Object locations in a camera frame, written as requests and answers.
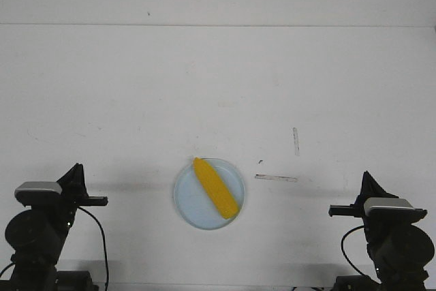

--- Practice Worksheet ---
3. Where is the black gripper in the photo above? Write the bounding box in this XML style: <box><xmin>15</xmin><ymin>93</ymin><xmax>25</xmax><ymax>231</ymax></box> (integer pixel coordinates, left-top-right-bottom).
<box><xmin>57</xmin><ymin>163</ymin><xmax>108</xmax><ymax>209</ymax></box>
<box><xmin>328</xmin><ymin>171</ymin><xmax>398</xmax><ymax>218</ymax></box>

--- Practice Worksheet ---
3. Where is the light blue round plate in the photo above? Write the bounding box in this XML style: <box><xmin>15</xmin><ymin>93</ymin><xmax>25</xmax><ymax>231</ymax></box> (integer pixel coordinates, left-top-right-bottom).
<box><xmin>173</xmin><ymin>158</ymin><xmax>245</xmax><ymax>230</ymax></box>

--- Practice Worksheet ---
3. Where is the yellow corn cob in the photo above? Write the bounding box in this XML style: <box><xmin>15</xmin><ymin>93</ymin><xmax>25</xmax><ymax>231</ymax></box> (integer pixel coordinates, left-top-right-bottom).
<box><xmin>193</xmin><ymin>157</ymin><xmax>239</xmax><ymax>219</ymax></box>

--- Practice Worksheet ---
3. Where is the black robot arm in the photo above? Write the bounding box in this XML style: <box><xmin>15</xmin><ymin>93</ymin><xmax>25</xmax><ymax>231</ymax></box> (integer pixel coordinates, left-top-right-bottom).
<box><xmin>328</xmin><ymin>171</ymin><xmax>435</xmax><ymax>290</ymax></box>
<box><xmin>1</xmin><ymin>164</ymin><xmax>108</xmax><ymax>290</ymax></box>

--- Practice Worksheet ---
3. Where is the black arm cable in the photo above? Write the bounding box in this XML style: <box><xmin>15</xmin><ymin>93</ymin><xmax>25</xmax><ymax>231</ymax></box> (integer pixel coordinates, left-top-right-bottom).
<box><xmin>78</xmin><ymin>206</ymin><xmax>110</xmax><ymax>288</ymax></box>
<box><xmin>341</xmin><ymin>225</ymin><xmax>371</xmax><ymax>277</ymax></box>

